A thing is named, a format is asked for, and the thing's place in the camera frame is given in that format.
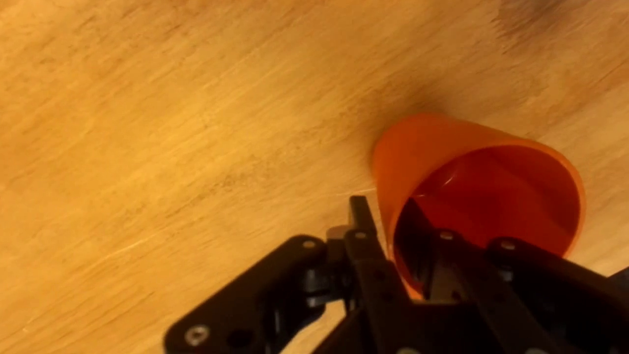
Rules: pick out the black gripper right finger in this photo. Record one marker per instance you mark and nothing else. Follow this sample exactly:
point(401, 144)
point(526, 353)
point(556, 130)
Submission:
point(522, 301)

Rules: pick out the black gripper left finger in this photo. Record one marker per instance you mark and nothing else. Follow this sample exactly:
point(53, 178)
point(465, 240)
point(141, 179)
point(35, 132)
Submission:
point(365, 288)

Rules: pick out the orange plastic cup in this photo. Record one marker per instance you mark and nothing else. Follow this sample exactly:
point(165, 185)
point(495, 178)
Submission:
point(458, 164)

